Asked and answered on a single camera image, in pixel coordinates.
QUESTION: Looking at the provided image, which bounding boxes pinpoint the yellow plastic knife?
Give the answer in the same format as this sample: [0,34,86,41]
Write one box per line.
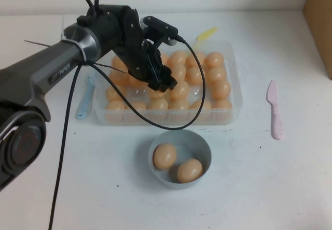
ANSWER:
[191,27,218,51]

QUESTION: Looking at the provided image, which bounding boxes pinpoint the brown egg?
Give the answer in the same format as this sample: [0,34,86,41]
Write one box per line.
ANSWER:
[210,79,231,100]
[185,66,207,85]
[177,159,204,184]
[168,50,187,65]
[170,81,190,100]
[206,66,227,83]
[168,99,189,111]
[128,76,148,88]
[153,143,178,170]
[108,70,130,85]
[213,99,233,109]
[204,51,225,69]
[126,100,148,111]
[149,88,167,99]
[111,55,128,71]
[157,52,169,66]
[105,100,126,110]
[105,84,128,101]
[147,97,169,111]
[167,64,187,82]
[186,50,205,69]

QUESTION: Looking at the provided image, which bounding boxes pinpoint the blue plastic fork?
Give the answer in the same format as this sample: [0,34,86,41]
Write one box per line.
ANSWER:
[75,71,98,120]

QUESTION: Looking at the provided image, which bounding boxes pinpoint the brown cardboard box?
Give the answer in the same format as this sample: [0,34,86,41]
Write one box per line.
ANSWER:
[303,0,332,80]

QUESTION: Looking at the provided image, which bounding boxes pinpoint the clear plastic egg box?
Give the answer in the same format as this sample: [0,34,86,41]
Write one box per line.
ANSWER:
[92,40,244,126]

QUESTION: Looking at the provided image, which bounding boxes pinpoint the grey round bowl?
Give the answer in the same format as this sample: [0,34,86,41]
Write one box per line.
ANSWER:
[147,129,213,190]

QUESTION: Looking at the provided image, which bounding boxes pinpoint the black camera cable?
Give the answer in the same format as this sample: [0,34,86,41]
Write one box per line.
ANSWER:
[48,34,207,230]

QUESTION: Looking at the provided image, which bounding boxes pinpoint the white zip tie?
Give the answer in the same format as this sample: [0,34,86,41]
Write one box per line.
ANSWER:
[61,33,90,66]

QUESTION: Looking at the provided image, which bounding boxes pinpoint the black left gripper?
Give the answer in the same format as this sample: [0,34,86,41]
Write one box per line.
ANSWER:
[114,7,178,93]

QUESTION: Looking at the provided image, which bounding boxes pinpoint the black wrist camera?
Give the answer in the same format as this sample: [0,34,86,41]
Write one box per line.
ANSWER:
[140,16,186,47]

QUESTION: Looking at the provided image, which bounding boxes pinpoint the pink plastic knife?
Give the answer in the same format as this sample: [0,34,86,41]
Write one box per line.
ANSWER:
[266,79,285,140]

